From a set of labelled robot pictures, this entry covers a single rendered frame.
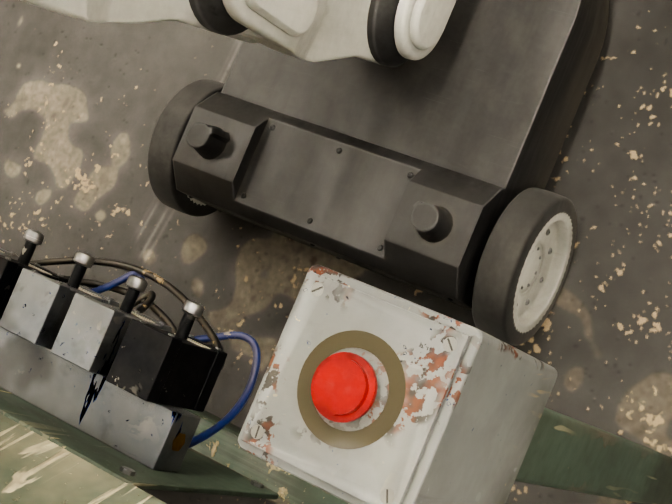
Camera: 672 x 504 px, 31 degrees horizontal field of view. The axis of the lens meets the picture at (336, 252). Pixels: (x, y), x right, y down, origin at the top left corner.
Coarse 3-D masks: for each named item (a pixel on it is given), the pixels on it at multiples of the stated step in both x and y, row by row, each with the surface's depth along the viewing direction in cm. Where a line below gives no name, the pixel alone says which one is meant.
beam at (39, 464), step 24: (0, 432) 93; (24, 432) 93; (0, 456) 90; (24, 456) 90; (48, 456) 91; (72, 456) 91; (0, 480) 88; (24, 480) 88; (48, 480) 88; (72, 480) 88; (96, 480) 89; (120, 480) 89
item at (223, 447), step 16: (208, 416) 164; (224, 432) 158; (192, 448) 160; (208, 448) 159; (224, 448) 158; (240, 448) 157; (224, 464) 157; (240, 464) 156; (256, 464) 155; (256, 480) 155; (272, 480) 154; (288, 480) 153; (288, 496) 153; (304, 496) 152; (320, 496) 151
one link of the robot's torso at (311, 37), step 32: (224, 0) 115; (256, 0) 116; (288, 0) 121; (320, 0) 128; (352, 0) 140; (384, 0) 143; (256, 32) 121; (288, 32) 123; (320, 32) 137; (352, 32) 142; (384, 32) 145; (384, 64) 149
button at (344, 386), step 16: (320, 368) 70; (336, 368) 69; (352, 368) 68; (368, 368) 68; (320, 384) 69; (336, 384) 69; (352, 384) 68; (368, 384) 68; (320, 400) 69; (336, 400) 68; (352, 400) 68; (368, 400) 68; (336, 416) 69; (352, 416) 68
